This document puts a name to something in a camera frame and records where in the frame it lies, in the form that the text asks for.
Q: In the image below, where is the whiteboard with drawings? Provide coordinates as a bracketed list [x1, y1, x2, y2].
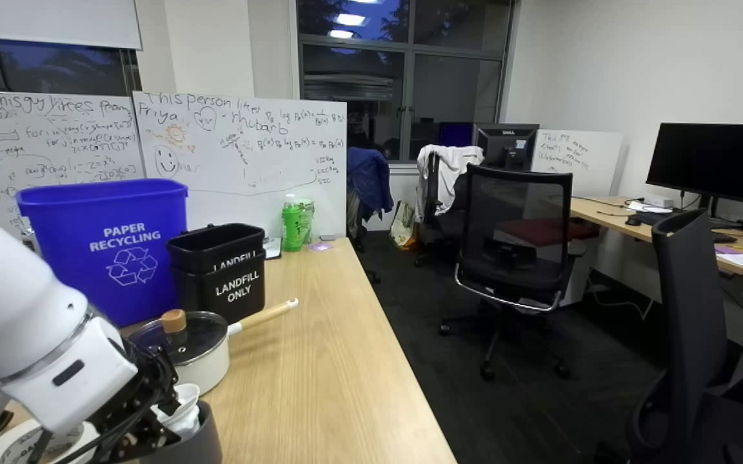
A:
[131, 93, 347, 237]

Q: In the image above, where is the green bottle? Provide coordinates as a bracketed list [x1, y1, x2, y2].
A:
[280, 194, 315, 253]

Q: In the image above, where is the blue jacket on chair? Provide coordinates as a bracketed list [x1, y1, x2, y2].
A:
[347, 147, 391, 221]

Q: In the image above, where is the black computer monitor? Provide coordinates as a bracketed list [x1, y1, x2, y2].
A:
[475, 124, 537, 170]
[648, 124, 743, 201]

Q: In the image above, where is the white pot with glass lid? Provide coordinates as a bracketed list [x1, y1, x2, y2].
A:
[123, 298, 300, 395]

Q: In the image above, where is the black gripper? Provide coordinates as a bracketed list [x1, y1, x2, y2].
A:
[60, 342, 178, 464]

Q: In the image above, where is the white object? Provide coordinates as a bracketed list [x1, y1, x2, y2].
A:
[149, 383, 200, 437]

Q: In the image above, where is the white cloth on chair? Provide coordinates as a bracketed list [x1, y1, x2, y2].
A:
[418, 145, 484, 216]

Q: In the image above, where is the black computer monitor right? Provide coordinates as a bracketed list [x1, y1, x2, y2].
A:
[648, 124, 743, 201]

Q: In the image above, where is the black mesh office chair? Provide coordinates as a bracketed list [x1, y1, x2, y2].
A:
[453, 165, 576, 381]

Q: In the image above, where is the grey cup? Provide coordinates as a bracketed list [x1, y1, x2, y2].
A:
[122, 402, 222, 464]

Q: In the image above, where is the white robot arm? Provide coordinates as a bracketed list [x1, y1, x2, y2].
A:
[0, 228, 178, 462]

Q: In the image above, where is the blue recycling bin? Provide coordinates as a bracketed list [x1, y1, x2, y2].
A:
[16, 178, 187, 328]

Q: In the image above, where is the black landfill bin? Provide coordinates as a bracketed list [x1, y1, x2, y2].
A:
[168, 223, 266, 321]

